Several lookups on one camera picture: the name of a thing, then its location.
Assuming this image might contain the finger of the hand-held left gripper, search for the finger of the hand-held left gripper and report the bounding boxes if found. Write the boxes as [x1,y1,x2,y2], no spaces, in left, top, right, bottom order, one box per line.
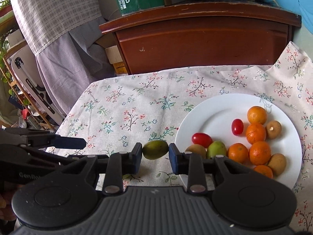
[0,127,87,150]
[59,154,110,164]

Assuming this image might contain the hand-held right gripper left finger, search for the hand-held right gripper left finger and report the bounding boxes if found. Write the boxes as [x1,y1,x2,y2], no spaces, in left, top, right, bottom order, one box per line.
[82,143,143,194]

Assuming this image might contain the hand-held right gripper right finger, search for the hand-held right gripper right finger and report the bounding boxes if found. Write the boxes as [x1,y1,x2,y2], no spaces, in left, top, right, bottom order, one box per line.
[169,143,235,194]

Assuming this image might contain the green jujube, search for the green jujube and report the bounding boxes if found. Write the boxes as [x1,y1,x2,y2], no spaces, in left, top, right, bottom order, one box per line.
[206,141,227,159]
[142,140,170,160]

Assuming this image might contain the brown kiwi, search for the brown kiwi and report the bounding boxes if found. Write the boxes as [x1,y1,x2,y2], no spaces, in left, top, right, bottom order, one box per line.
[265,120,282,139]
[267,153,287,176]
[185,144,206,158]

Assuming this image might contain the red cherry tomato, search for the red cherry tomato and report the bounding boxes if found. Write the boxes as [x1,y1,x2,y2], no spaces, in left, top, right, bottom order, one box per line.
[231,119,244,136]
[191,133,213,148]

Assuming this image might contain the white plate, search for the white plate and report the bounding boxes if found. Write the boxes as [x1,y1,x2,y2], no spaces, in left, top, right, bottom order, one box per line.
[174,93,302,190]

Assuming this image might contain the orange mandarin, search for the orange mandarin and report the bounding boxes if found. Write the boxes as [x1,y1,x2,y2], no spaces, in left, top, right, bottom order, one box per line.
[246,122,266,144]
[247,106,267,125]
[249,141,272,165]
[254,165,273,179]
[228,143,249,164]

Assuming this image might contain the person's left hand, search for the person's left hand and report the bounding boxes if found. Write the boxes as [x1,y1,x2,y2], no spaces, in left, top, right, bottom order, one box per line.
[0,192,16,222]

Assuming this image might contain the floral tablecloth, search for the floral tablecloth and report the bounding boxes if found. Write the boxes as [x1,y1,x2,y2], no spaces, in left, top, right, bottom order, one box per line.
[45,41,313,233]

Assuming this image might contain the white folded table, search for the white folded table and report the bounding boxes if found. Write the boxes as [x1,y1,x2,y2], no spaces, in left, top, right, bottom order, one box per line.
[11,54,66,125]

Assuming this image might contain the lavender gingham cloth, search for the lavender gingham cloth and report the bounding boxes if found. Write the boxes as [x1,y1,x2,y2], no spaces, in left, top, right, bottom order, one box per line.
[35,17,115,115]

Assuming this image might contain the open cardboard box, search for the open cardboard box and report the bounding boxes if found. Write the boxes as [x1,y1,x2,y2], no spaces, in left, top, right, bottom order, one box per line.
[105,45,129,75]

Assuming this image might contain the brown wooden cabinet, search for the brown wooden cabinet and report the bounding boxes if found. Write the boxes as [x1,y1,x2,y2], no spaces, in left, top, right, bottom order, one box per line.
[99,1,302,75]

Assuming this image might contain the checked cloth cover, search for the checked cloth cover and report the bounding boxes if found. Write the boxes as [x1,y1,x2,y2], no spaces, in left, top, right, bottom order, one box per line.
[7,0,103,57]

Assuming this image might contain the green houseplant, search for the green houseplant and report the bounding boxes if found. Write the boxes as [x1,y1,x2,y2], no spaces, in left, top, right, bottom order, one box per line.
[0,0,15,84]

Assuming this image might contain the blue cloth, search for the blue cloth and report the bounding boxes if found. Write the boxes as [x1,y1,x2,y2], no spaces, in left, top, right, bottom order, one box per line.
[263,0,313,35]

